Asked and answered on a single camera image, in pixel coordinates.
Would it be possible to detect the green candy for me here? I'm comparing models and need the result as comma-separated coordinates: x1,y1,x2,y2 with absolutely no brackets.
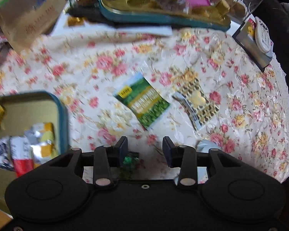
119,152,139,179

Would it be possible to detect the brown gold heart packet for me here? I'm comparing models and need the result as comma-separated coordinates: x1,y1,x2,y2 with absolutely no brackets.
172,71,219,130

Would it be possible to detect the yellow silver snack packet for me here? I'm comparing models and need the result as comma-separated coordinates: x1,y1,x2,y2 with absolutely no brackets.
24,123,58,168

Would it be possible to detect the green garlic peas packet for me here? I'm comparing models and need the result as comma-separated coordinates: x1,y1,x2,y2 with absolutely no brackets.
113,73,170,129

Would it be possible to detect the red white snack packet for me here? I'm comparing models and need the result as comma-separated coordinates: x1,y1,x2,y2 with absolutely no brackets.
10,136,34,177

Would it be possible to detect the black white snack packet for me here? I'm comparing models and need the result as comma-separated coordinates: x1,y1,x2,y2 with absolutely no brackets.
0,136,14,171

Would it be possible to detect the teal tin box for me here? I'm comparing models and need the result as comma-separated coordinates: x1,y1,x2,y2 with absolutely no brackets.
0,91,69,213

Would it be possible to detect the notepad block with duck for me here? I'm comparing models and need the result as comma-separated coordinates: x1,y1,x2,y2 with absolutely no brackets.
233,18,274,72

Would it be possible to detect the white board under tray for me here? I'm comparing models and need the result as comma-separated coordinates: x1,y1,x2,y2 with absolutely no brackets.
50,4,172,37

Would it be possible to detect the gold wrapped candy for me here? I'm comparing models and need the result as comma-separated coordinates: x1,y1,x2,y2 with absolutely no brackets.
66,16,84,27

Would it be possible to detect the teal gold tin lid tray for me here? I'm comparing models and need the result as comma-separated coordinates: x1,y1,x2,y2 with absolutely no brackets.
99,0,231,31

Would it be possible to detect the kraft paper pouch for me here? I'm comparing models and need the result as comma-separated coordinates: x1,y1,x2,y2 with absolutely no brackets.
0,0,66,53

